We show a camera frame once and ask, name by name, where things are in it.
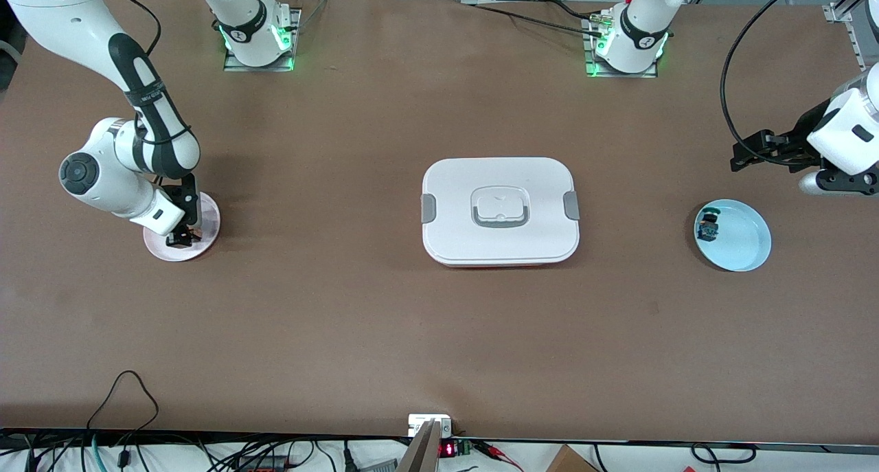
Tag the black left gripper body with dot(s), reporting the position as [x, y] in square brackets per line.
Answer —
[801, 141]

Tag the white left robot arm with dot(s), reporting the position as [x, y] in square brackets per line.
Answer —
[642, 32]

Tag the white lunch box grey clips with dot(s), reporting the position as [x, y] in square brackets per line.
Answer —
[453, 204]

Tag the brown cardboard box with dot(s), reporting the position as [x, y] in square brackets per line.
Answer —
[570, 462]

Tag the pink round plate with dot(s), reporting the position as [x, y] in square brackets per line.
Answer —
[158, 249]

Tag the light blue round plate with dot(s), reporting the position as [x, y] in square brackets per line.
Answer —
[745, 242]

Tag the orange black power strip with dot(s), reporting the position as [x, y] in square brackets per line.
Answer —
[261, 466]

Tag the white clamp block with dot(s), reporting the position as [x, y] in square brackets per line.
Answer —
[419, 424]

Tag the grey power adapter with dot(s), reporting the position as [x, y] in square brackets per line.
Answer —
[378, 466]

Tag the red LED display module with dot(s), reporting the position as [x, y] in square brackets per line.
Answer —
[448, 449]

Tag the red clip leads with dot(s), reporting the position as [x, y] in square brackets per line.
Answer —
[491, 450]

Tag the green switch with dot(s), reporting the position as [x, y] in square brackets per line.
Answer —
[711, 216]

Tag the blue switch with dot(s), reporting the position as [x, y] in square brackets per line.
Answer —
[707, 233]

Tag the perforated metal rail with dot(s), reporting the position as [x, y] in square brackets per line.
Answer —
[857, 46]

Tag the aluminium frame profile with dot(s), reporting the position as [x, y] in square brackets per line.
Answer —
[834, 12]

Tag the grey aluminium post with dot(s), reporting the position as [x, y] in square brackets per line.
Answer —
[422, 455]

